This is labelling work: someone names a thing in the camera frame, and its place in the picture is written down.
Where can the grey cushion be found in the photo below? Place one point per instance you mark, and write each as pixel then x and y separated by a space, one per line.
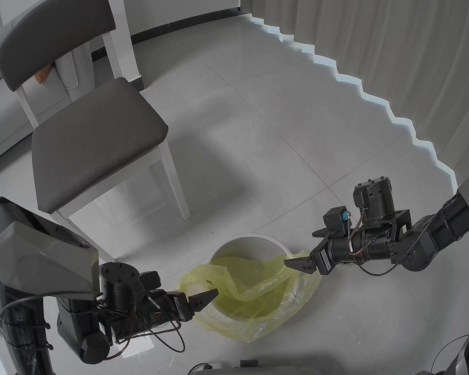
pixel 13 24

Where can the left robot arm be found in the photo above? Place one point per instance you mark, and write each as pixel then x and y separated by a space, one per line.
pixel 43 256

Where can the yellow plastic bag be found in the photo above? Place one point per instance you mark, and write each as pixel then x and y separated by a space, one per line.
pixel 297 287

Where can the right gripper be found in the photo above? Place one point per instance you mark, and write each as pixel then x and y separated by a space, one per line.
pixel 340 250

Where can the dark grey padded chair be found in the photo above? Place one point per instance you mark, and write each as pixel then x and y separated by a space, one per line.
pixel 97 135

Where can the orange cloth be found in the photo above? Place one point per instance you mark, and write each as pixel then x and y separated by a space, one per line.
pixel 42 75

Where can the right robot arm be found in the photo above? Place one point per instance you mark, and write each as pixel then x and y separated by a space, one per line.
pixel 422 244

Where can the white trash bin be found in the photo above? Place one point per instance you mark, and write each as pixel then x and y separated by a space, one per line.
pixel 245 246

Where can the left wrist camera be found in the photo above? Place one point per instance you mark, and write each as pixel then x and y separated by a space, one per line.
pixel 150 280

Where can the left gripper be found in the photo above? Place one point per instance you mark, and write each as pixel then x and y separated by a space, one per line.
pixel 168 307

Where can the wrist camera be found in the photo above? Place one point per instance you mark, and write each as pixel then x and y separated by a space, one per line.
pixel 334 221
pixel 150 280

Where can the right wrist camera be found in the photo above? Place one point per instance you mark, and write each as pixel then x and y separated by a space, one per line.
pixel 334 221

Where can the pale grey sofa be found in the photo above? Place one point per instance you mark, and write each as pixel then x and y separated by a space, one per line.
pixel 0 123

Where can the white curtain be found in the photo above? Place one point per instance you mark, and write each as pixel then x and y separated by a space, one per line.
pixel 375 33

